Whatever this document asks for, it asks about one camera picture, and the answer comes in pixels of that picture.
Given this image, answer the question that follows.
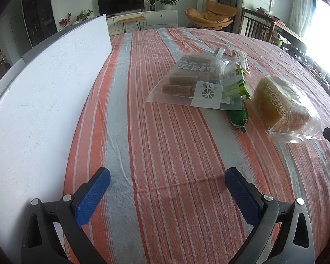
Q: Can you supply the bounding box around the black television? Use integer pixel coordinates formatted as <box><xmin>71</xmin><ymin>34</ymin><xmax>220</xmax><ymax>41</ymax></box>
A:
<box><xmin>97</xmin><ymin>0</ymin><xmax>144</xmax><ymax>15</ymax></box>

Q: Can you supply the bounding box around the wooden bench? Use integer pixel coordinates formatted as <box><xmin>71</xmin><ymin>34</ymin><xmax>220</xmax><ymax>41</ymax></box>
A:
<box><xmin>117</xmin><ymin>16</ymin><xmax>146</xmax><ymax>33</ymax></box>

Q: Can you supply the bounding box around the window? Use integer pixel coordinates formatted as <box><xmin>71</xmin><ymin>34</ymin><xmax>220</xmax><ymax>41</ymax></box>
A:
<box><xmin>302</xmin><ymin>0</ymin><xmax>330</xmax><ymax>55</ymax></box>

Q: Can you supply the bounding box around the leafy green plant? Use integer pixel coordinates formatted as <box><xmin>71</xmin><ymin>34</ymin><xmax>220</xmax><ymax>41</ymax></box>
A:
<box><xmin>75</xmin><ymin>9</ymin><xmax>93</xmax><ymax>22</ymax></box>

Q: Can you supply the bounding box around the white television cabinet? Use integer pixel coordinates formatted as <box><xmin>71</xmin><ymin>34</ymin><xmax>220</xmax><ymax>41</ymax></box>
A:
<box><xmin>106</xmin><ymin>9</ymin><xmax>179</xmax><ymax>32</ymax></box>

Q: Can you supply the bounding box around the red flower arrangement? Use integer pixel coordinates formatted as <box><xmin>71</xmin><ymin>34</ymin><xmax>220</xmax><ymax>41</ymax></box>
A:
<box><xmin>59</xmin><ymin>13</ymin><xmax>72</xmax><ymax>28</ymax></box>

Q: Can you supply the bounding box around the white curtain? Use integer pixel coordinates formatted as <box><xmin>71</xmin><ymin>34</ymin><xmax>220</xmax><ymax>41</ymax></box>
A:
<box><xmin>290</xmin><ymin>0</ymin><xmax>315</xmax><ymax>36</ymax></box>

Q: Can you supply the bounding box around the wooden dining table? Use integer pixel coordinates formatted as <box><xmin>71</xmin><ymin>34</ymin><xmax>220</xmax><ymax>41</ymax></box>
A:
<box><xmin>275</xmin><ymin>19</ymin><xmax>306</xmax><ymax>53</ymax></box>

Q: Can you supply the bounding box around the dark wooden chair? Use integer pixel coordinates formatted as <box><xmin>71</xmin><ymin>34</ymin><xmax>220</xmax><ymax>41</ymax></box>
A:
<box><xmin>240</xmin><ymin>8</ymin><xmax>275</xmax><ymax>40</ymax></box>

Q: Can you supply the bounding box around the silver stick packet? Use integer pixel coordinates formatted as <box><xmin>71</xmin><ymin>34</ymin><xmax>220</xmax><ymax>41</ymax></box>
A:
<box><xmin>212</xmin><ymin>47</ymin><xmax>226</xmax><ymax>61</ymax></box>

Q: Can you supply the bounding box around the green snack packet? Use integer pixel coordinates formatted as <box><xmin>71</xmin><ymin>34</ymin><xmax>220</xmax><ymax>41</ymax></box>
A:
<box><xmin>223</xmin><ymin>63</ymin><xmax>251</xmax><ymax>134</ymax></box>

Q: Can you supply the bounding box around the clear bag of brown bars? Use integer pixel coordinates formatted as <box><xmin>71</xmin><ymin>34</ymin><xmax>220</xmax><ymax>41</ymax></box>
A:
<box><xmin>144</xmin><ymin>52</ymin><xmax>244</xmax><ymax>111</ymax></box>

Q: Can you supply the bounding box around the black glass cabinet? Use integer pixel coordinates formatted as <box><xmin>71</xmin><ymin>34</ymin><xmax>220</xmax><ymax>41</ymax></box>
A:
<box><xmin>21</xmin><ymin>0</ymin><xmax>58</xmax><ymax>47</ymax></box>

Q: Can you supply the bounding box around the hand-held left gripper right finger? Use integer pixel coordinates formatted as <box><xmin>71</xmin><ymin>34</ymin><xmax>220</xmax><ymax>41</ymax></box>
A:
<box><xmin>225</xmin><ymin>167</ymin><xmax>315</xmax><ymax>264</ymax></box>

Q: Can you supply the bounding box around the white cardboard box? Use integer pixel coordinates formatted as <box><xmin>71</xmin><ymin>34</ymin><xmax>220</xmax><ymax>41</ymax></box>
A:
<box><xmin>0</xmin><ymin>15</ymin><xmax>112</xmax><ymax>264</ymax></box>

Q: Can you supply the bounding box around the clutter of jars and bottles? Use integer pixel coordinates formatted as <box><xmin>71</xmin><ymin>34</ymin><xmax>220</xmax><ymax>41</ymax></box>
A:
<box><xmin>300</xmin><ymin>52</ymin><xmax>330</xmax><ymax>99</ymax></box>

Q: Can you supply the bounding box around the orange lounge chair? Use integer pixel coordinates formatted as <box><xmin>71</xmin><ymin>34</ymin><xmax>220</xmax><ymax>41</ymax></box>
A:
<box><xmin>185</xmin><ymin>0</ymin><xmax>239</xmax><ymax>31</ymax></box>

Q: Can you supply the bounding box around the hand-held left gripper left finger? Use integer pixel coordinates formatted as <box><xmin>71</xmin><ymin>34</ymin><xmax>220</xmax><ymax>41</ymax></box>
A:
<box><xmin>21</xmin><ymin>167</ymin><xmax>111</xmax><ymax>264</ymax></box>

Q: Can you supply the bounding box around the beige snack packet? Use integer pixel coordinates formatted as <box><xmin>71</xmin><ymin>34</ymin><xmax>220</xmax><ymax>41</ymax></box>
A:
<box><xmin>230</xmin><ymin>49</ymin><xmax>251</xmax><ymax>75</ymax></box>

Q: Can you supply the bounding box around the large potted plant white pot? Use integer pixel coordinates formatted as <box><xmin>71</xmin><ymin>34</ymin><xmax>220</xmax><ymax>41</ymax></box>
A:
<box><xmin>156</xmin><ymin>0</ymin><xmax>181</xmax><ymax>11</ymax></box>

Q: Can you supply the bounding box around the striped tablecloth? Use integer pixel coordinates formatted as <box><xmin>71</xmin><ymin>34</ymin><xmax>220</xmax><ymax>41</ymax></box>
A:
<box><xmin>63</xmin><ymin>27</ymin><xmax>330</xmax><ymax>264</ymax></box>

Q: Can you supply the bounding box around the bagged bread loaf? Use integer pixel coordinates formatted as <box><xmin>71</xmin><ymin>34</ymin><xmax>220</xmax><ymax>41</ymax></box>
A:
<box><xmin>250</xmin><ymin>75</ymin><xmax>322</xmax><ymax>143</ymax></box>

